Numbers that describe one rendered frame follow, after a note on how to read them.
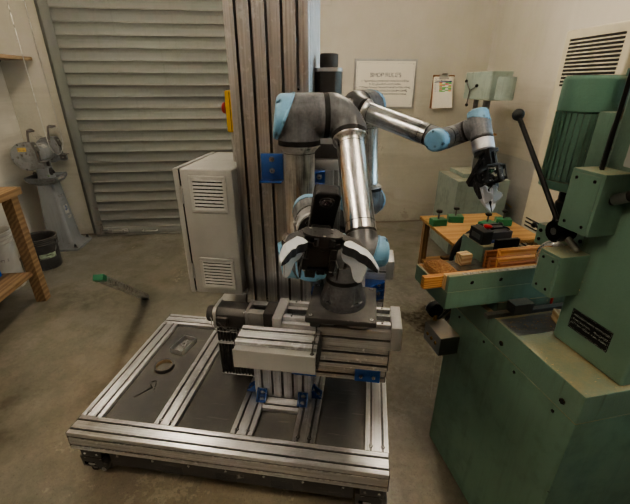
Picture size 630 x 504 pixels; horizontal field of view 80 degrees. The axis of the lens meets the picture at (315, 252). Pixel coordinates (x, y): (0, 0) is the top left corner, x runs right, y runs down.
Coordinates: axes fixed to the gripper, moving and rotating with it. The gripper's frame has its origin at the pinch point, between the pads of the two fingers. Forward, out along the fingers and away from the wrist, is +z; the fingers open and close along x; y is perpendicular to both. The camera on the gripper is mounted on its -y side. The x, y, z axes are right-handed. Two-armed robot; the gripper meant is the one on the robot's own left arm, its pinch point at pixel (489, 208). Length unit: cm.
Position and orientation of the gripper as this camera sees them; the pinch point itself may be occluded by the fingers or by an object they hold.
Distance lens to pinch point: 147.0
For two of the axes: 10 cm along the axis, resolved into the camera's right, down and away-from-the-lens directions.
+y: 1.8, -1.1, -9.8
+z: 1.1, 9.9, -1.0
